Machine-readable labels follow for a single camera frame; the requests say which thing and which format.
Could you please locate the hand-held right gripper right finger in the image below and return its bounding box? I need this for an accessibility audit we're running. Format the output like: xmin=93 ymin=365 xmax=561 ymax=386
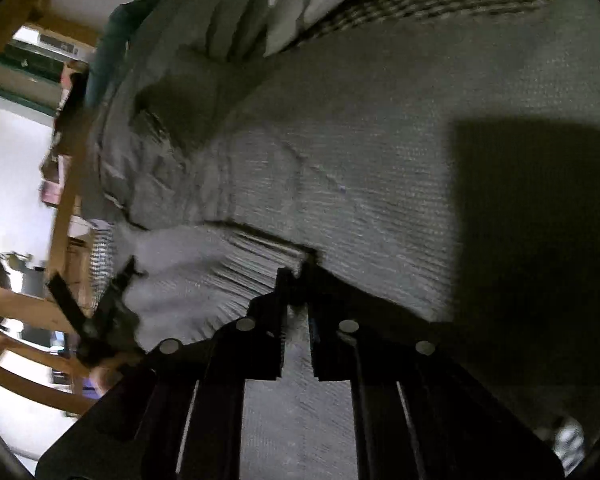
xmin=306 ymin=309 xmax=566 ymax=480

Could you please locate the wooden bed frame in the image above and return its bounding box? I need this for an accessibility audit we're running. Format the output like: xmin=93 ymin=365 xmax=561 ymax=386
xmin=0 ymin=0 xmax=146 ymax=417

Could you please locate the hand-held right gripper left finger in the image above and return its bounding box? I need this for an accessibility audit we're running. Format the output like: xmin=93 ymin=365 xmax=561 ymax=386
xmin=35 ymin=267 xmax=294 ymax=480

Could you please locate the grey knit sweater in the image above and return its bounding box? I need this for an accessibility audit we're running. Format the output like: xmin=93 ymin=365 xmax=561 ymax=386
xmin=125 ymin=0 xmax=600 ymax=480

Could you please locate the white pillow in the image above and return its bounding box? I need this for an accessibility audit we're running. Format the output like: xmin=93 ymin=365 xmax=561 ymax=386
xmin=257 ymin=0 xmax=431 ymax=56

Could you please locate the grey smooth blanket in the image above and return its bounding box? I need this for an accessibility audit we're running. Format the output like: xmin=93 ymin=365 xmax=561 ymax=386
xmin=80 ymin=0 xmax=291 ymax=231

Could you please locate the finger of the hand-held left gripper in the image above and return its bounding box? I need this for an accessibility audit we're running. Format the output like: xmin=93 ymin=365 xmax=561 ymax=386
xmin=100 ymin=256 xmax=137 ymax=316
xmin=46 ymin=274 xmax=88 ymax=333

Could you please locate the person's left hand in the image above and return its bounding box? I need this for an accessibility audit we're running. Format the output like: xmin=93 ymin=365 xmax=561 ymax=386
xmin=87 ymin=365 xmax=127 ymax=400

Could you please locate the white air conditioner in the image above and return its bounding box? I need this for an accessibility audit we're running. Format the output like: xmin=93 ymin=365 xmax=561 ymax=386
xmin=35 ymin=30 xmax=88 ymax=61

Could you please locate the teal cloth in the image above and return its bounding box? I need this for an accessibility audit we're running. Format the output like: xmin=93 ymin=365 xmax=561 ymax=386
xmin=87 ymin=0 xmax=166 ymax=108

